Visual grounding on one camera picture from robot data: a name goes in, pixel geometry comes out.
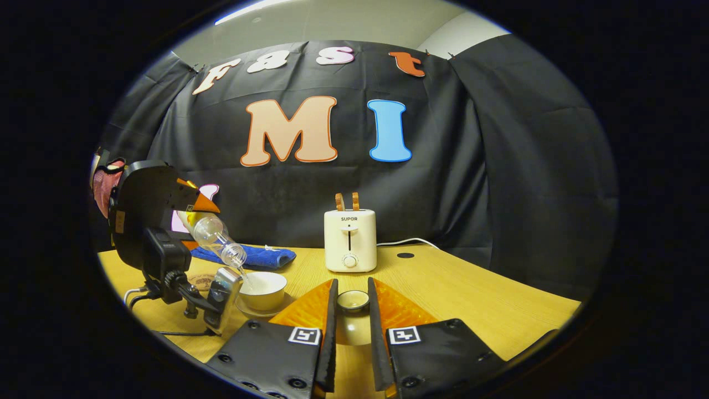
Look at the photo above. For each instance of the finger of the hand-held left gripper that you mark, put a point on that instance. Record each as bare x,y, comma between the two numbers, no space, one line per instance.
191,244
202,202

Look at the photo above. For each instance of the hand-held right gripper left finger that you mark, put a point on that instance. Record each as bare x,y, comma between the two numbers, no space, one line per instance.
331,343

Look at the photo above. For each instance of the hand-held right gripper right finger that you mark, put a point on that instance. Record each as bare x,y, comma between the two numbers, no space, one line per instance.
376,343

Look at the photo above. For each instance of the clear water bottle flower label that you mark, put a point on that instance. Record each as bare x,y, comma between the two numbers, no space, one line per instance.
213,233

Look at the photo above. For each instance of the cream teacup lid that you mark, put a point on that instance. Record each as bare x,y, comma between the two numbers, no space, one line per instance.
353,327

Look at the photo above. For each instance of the round cork coaster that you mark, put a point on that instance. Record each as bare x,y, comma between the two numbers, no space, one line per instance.
202,281

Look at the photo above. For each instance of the cream teacup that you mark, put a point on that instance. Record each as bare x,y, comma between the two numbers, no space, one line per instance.
266,296

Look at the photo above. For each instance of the blue towel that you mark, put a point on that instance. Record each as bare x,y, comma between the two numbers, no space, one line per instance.
266,257

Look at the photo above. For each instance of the white toaster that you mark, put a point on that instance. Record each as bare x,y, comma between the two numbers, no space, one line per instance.
363,238

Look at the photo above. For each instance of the metal backdrop clip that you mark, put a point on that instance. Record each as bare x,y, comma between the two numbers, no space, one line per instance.
194,68

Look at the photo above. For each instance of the toast slice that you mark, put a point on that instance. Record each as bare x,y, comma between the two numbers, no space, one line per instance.
339,202
355,201

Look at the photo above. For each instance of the black backdrop cloth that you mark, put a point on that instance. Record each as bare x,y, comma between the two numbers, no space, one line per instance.
498,166

